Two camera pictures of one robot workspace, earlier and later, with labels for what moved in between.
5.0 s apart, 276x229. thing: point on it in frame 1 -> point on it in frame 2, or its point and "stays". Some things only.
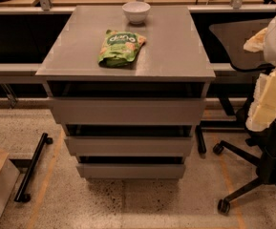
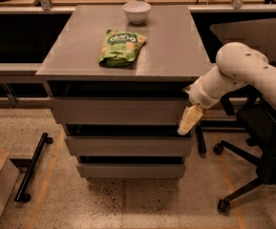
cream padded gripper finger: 271,95 -> 192,114
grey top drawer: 128,111 stays
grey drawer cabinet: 129,82 stays
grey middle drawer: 130,146 stays
